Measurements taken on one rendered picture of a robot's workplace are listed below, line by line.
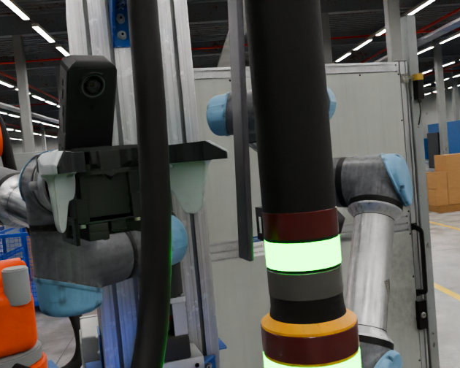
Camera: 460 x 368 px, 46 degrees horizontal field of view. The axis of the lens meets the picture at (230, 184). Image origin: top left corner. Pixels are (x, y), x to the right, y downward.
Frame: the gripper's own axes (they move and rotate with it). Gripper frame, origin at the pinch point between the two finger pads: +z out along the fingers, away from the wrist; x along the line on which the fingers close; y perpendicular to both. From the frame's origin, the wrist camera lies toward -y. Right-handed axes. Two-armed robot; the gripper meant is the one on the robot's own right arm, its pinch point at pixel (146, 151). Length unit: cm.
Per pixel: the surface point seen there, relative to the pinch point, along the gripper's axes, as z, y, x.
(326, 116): 18.4, -0.4, -1.1
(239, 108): 16.9, -1.1, 2.3
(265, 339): 16.6, 9.1, 1.8
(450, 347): -247, 165, -332
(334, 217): 18.5, 4.0, -1.1
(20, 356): -371, 128, -36
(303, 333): 18.5, 8.5, 1.1
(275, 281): 17.1, 6.5, 1.3
